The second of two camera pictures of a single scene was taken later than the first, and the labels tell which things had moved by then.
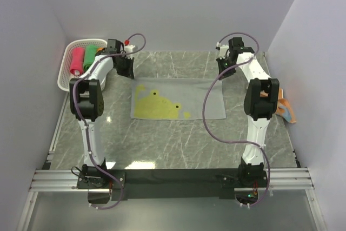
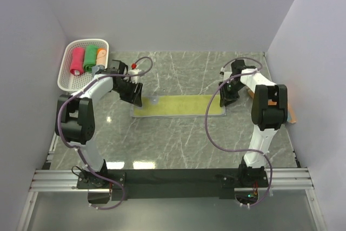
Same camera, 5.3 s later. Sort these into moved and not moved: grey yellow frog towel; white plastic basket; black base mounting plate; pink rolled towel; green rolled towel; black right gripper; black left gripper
Moved: black right gripper; grey yellow frog towel; black left gripper
Not moved: black base mounting plate; pink rolled towel; green rolled towel; white plastic basket
